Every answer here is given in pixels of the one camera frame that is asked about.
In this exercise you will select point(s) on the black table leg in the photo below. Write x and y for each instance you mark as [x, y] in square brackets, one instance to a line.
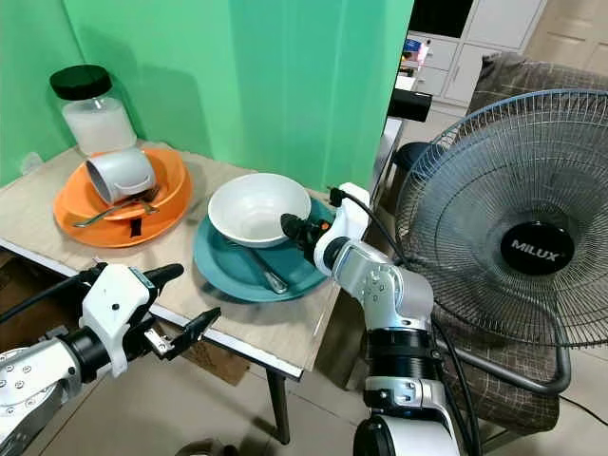
[279, 408]

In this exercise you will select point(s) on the orange plate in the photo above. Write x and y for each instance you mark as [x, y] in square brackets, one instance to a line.
[169, 190]

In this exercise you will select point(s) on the grey Milux standing fan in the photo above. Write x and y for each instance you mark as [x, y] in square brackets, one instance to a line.
[536, 249]

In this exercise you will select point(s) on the glass jar with black lid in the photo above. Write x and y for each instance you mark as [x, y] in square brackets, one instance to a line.
[100, 123]

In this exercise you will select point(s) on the metal fork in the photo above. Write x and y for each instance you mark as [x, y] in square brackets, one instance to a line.
[100, 215]

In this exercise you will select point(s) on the blue and pink small items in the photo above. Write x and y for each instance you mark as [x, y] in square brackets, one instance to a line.
[413, 52]

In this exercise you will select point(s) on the grey robot foot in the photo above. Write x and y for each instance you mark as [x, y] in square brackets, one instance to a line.
[207, 448]

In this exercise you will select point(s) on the green backdrop cloth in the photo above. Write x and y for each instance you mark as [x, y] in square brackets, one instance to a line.
[247, 76]

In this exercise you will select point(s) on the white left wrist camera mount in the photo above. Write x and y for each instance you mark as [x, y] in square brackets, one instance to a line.
[116, 304]

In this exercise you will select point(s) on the small cardboard piece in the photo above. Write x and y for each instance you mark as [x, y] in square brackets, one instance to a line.
[211, 361]

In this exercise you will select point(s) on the black screen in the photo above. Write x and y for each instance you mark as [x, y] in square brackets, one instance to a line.
[442, 17]

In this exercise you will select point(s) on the grey mug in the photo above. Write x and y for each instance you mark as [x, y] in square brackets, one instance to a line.
[125, 171]

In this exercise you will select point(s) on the black rectangular object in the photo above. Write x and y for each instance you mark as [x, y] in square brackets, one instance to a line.
[408, 104]

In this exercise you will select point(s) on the white cabinet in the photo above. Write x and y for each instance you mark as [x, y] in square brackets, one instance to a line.
[494, 28]

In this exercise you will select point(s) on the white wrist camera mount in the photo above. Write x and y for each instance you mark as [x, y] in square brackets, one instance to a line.
[350, 223]
[116, 304]

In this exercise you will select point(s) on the dark blue round stool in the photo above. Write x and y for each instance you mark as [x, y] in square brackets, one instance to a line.
[413, 157]

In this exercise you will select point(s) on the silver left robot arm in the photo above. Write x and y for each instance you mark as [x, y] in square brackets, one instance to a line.
[38, 385]

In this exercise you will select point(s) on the white bowl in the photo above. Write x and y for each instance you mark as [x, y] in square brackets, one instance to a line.
[247, 204]

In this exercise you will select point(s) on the teal plate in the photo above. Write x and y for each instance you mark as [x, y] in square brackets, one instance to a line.
[228, 275]

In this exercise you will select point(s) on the metal spoon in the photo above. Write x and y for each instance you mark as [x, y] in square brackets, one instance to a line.
[271, 275]

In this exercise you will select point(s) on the large cardboard box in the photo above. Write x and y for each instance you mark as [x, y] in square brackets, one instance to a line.
[24, 285]

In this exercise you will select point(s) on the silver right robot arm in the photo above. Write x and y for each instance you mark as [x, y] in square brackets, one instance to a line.
[389, 285]

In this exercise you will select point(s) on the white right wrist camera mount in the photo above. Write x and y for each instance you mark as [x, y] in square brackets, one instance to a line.
[350, 223]

